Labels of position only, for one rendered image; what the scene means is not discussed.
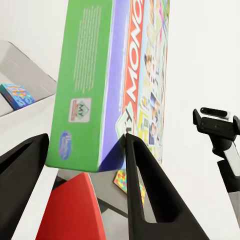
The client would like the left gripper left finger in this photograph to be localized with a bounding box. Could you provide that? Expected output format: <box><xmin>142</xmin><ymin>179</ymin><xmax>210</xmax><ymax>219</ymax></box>
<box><xmin>0</xmin><ymin>133</ymin><xmax>50</xmax><ymax>240</ymax></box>

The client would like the jigsaw puzzle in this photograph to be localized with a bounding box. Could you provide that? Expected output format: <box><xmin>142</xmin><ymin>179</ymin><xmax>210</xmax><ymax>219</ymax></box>
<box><xmin>114</xmin><ymin>170</ymin><xmax>146</xmax><ymax>206</ymax></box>

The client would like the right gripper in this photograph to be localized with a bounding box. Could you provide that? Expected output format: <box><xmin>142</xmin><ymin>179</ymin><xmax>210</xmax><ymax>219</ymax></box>
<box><xmin>192</xmin><ymin>108</ymin><xmax>240</xmax><ymax>146</ymax></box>

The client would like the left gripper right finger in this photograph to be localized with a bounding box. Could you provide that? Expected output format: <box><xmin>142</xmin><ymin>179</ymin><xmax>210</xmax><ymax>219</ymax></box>
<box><xmin>125</xmin><ymin>133</ymin><xmax>210</xmax><ymax>240</ymax></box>

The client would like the board game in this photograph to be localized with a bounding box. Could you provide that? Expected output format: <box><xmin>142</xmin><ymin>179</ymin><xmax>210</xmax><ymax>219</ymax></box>
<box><xmin>45</xmin><ymin>0</ymin><xmax>170</xmax><ymax>174</ymax></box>
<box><xmin>0</xmin><ymin>83</ymin><xmax>36</xmax><ymax>110</ymax></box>

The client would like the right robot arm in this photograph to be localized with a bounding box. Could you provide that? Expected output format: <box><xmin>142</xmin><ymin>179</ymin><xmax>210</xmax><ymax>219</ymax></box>
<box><xmin>192</xmin><ymin>107</ymin><xmax>240</xmax><ymax>228</ymax></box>

